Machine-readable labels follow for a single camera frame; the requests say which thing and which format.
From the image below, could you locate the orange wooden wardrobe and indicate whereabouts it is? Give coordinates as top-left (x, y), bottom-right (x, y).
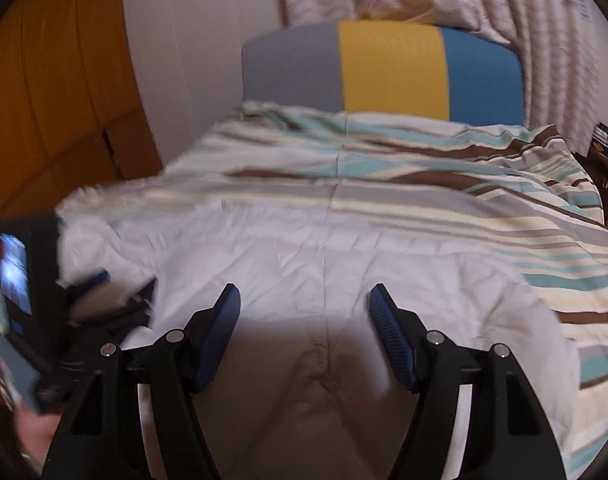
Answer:
top-left (0, 0), bottom-right (162, 222)

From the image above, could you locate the striped teal brown bed duvet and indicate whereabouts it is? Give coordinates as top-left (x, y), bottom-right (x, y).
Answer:
top-left (58, 101), bottom-right (608, 479)

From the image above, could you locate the person's left hand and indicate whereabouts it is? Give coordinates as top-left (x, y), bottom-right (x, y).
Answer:
top-left (13, 401), bottom-right (61, 466)

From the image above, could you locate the light grey quilted down jacket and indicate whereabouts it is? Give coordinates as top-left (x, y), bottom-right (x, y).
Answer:
top-left (60, 204), bottom-right (579, 479)

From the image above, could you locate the pink patterned curtain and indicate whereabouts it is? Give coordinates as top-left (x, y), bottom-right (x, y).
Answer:
top-left (283, 0), bottom-right (599, 155)

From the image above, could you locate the grey yellow blue headboard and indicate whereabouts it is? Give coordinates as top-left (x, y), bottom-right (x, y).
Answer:
top-left (242, 21), bottom-right (525, 126)

